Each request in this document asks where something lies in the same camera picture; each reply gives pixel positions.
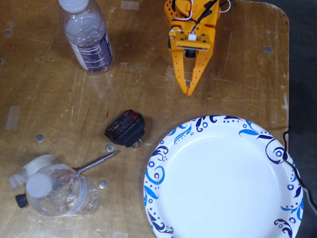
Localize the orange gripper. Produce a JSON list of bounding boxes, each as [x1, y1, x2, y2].
[[168, 21, 218, 97]]

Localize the clear bottle with purple label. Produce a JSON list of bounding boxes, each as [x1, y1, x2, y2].
[[58, 0, 114, 74]]

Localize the clear bottle without label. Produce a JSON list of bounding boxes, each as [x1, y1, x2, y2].
[[25, 163, 101, 218]]

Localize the white paper plate blue pattern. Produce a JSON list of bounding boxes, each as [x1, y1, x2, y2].
[[143, 115, 305, 238]]

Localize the black power adapter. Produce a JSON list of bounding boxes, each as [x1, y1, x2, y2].
[[104, 109, 146, 149]]

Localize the red black screwdriver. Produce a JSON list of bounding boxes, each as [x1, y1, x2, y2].
[[15, 150, 121, 208]]

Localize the white tape roll clear dispenser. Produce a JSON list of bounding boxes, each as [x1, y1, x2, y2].
[[8, 154, 59, 193]]

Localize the wrist camera on orange mount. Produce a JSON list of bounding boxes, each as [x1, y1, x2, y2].
[[175, 31, 211, 60]]

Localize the white red servo wire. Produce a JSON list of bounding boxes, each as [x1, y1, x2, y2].
[[172, 0, 231, 22]]

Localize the thin black camera cable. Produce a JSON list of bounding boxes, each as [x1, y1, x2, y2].
[[190, 0, 220, 35]]

